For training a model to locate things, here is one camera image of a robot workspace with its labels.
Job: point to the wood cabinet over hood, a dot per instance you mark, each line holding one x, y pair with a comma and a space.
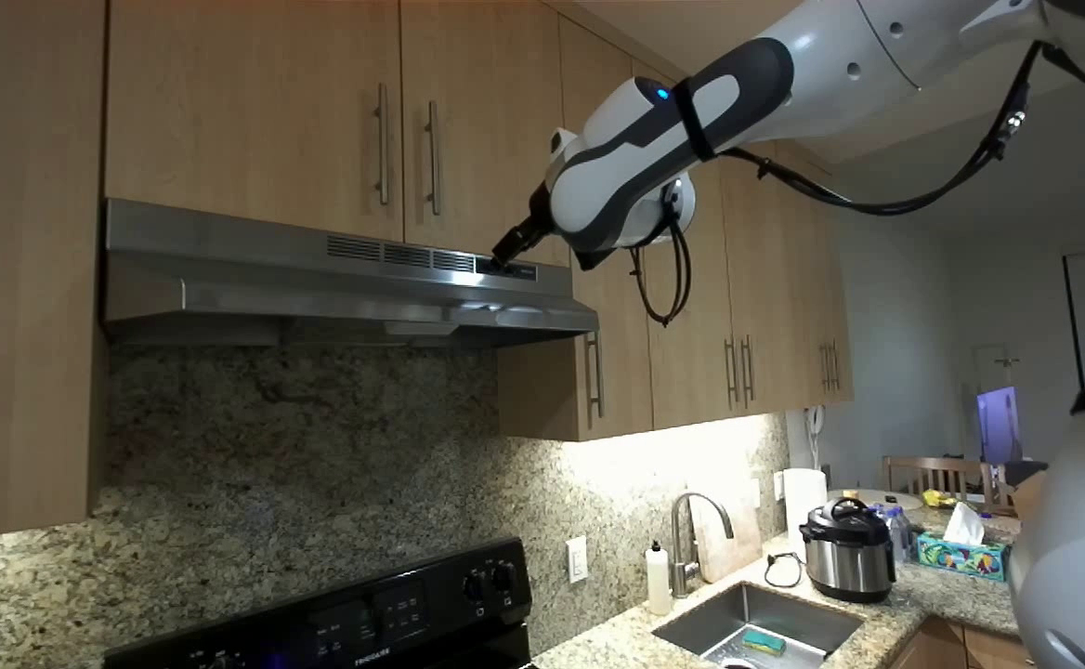
247, 97

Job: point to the wooden chair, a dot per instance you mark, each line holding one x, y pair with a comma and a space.
932, 472

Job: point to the stainless steel range hood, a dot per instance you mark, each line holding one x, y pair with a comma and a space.
257, 265

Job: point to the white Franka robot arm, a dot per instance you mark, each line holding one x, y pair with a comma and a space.
839, 50

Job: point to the black electric stove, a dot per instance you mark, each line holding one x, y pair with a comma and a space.
358, 619

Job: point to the silver black pressure cooker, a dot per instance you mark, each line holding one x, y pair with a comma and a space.
848, 557

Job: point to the long wood wall cabinet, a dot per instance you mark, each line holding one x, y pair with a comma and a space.
692, 345

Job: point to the grey water bottle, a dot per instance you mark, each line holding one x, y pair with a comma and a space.
900, 531

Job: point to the teal tissue box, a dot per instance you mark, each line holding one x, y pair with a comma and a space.
955, 555

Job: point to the yellow fruit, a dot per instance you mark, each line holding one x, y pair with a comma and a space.
932, 498

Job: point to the tall wood wall cabinet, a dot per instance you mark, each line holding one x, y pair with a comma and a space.
24, 247

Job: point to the white soap bottle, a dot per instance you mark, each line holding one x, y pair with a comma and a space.
659, 579

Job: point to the white wall outlet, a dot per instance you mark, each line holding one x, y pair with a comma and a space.
576, 557

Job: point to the green sponge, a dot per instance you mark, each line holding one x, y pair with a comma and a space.
765, 645

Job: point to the white paper towel roll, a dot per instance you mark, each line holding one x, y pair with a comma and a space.
805, 504

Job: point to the purple lit screen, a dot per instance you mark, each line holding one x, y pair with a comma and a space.
997, 427

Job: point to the chrome kitchen faucet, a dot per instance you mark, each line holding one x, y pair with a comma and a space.
683, 543

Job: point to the stainless steel sink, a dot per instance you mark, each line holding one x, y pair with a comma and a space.
753, 615

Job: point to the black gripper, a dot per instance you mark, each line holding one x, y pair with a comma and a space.
541, 214

